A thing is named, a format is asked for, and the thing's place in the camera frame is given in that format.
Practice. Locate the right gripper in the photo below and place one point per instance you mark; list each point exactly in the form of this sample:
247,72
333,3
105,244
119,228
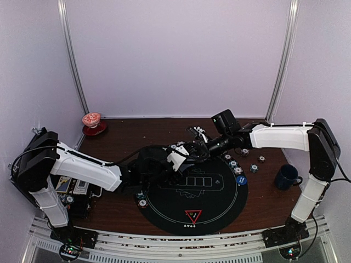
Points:
201,150

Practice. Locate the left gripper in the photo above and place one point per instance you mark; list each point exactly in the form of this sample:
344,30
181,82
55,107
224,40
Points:
176,179

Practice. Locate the green chip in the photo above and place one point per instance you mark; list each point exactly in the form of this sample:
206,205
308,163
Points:
140,196
233,163

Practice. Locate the blue white chip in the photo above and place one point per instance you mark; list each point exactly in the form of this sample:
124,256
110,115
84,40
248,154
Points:
238,170

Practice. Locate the blue round blind button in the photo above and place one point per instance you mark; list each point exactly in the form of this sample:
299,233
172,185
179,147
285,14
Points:
241,180

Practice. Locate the red triangle marker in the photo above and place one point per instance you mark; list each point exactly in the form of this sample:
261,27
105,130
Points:
193,215

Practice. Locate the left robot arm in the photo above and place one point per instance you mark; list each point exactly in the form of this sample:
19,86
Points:
46,156

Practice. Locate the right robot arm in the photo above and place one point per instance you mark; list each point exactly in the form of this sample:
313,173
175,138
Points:
316,138

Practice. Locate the black white chip stack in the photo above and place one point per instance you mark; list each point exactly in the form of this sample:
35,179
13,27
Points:
244,152

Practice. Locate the round black poker mat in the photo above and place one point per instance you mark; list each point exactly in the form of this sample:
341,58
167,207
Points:
209,186

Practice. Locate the red white chip stack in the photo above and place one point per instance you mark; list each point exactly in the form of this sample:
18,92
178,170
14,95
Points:
261,159

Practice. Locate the card deck in case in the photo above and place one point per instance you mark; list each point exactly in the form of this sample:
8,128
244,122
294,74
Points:
81,188
63,185

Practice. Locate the red patterned bowl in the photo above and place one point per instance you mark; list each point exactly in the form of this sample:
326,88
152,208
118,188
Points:
91,120

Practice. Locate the black poker chip case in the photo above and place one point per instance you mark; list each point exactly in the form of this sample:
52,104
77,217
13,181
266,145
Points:
78,206

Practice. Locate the dark blue mug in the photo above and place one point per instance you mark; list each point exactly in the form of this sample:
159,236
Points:
287,177

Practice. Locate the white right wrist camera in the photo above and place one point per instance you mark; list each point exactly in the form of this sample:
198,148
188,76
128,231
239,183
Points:
198,133

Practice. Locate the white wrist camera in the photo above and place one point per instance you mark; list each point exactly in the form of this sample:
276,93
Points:
198,133
177,156

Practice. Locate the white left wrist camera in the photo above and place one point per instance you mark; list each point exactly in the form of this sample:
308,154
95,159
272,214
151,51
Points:
177,156

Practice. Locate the front aluminium rail base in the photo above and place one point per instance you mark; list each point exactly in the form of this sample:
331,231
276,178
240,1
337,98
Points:
245,246

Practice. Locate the right aluminium frame post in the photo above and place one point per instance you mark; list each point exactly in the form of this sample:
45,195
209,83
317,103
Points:
285,56

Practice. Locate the aluminium frame post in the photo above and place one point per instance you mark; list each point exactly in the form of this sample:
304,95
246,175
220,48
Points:
71,55
285,56

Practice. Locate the left aluminium frame post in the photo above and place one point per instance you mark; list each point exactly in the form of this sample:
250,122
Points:
71,55

